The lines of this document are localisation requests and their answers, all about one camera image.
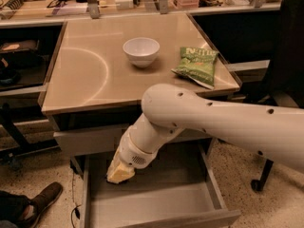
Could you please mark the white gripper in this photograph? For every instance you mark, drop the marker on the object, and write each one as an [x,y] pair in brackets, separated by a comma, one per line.
[130,153]

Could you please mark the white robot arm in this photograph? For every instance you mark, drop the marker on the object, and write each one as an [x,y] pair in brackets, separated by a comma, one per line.
[167,110]

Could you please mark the grey upper drawer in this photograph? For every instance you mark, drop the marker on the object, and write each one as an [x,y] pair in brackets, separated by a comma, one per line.
[92,140]

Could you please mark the open grey middle drawer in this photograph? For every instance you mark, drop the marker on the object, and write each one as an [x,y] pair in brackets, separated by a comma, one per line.
[177,190]

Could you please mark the beige drawer cabinet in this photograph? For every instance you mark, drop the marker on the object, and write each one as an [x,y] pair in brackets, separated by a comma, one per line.
[93,83]

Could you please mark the brown shoe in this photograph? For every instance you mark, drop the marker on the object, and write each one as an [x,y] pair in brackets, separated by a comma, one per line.
[38,205]

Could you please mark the person's leg in jeans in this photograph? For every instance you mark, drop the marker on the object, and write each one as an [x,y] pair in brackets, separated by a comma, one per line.
[12,208]

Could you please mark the black table leg base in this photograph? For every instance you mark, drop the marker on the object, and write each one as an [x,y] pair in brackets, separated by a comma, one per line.
[24,147]

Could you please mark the white ceramic bowl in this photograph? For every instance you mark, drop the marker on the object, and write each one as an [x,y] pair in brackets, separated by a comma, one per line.
[141,51]

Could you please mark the green chip bag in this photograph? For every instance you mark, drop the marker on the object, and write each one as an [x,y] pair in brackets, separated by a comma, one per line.
[198,65]

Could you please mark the black office chair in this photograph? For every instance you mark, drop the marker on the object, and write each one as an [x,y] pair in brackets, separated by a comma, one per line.
[278,64]

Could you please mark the black coiled tool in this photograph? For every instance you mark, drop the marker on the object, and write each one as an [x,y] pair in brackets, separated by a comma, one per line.
[11,7]

